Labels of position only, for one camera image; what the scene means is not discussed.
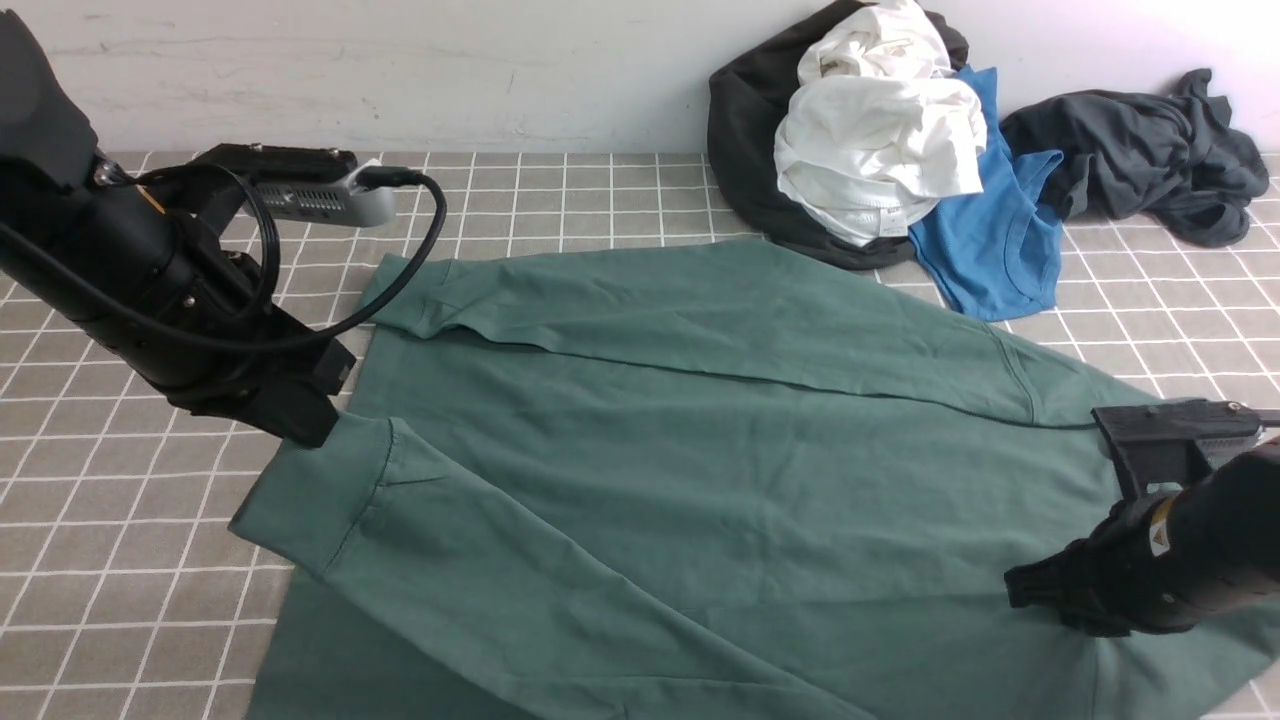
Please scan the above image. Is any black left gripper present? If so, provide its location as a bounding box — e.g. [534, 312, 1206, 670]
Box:
[128, 215, 355, 448]

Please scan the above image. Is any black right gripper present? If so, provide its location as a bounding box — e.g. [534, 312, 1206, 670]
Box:
[1004, 492, 1201, 638]

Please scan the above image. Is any green long-sleeved shirt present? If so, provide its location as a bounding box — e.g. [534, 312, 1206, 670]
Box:
[230, 241, 1277, 719]

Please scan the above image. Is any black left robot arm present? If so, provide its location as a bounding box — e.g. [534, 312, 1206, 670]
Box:
[1, 10, 355, 448]

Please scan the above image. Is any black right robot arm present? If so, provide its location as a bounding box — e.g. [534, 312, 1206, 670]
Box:
[1004, 441, 1279, 638]

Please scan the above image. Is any blue shirt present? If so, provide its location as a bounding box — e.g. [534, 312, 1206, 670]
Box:
[909, 67, 1062, 322]

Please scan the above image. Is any white crumpled shirt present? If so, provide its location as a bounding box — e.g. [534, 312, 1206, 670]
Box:
[774, 1, 988, 247]

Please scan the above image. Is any dark grey crumpled garment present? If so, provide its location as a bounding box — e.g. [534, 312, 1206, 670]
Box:
[1000, 68, 1268, 249]

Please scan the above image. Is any black garment under white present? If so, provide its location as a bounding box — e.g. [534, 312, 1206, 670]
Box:
[707, 1, 969, 272]

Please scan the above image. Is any black left camera cable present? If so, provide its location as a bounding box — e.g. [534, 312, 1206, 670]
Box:
[0, 161, 448, 354]

